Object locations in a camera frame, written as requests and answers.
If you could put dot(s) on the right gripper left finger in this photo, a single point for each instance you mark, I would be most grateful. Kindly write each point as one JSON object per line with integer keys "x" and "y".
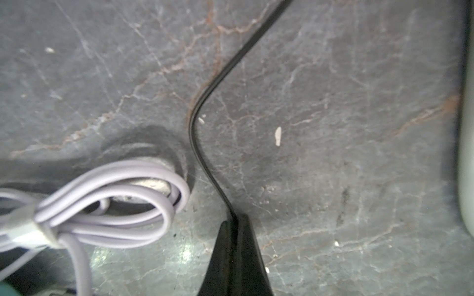
{"x": 218, "y": 276}

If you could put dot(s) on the white power strip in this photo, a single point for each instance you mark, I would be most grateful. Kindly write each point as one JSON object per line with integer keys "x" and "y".
{"x": 466, "y": 142}

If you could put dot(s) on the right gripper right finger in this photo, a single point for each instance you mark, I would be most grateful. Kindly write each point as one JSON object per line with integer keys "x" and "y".
{"x": 252, "y": 279}

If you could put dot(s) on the teal charger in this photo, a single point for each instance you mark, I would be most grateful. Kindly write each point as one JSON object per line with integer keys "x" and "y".
{"x": 8, "y": 290}

